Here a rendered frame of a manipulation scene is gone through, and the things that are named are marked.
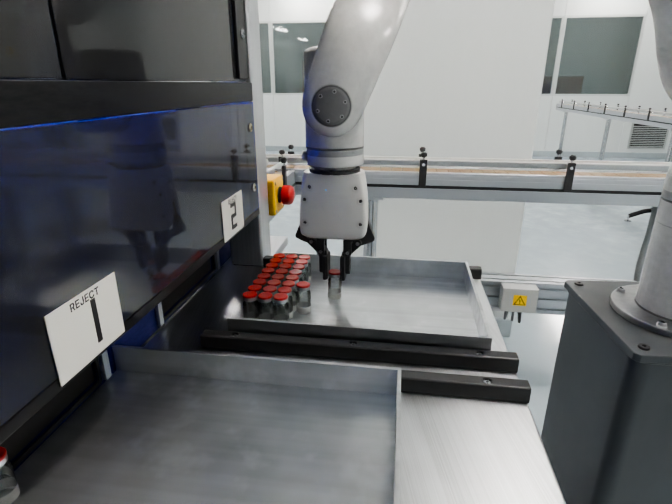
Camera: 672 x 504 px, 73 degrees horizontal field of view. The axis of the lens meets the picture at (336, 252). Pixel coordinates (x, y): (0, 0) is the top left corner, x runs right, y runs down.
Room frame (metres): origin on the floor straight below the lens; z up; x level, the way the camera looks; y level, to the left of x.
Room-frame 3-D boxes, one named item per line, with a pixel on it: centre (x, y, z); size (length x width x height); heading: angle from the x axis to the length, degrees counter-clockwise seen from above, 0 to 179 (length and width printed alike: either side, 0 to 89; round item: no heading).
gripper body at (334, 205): (0.67, 0.00, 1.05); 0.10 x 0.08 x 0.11; 81
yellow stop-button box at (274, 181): (0.92, 0.15, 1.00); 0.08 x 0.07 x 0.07; 82
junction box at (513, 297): (1.46, -0.64, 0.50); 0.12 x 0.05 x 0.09; 82
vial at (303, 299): (0.62, 0.05, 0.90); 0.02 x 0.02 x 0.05
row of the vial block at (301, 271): (0.66, 0.07, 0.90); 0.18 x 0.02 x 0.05; 171
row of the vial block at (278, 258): (0.67, 0.11, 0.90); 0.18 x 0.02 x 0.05; 171
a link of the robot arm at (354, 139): (0.67, 0.00, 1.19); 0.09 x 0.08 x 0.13; 178
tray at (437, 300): (0.64, -0.04, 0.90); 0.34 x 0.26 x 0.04; 81
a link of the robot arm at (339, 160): (0.67, 0.00, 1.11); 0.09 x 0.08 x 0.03; 81
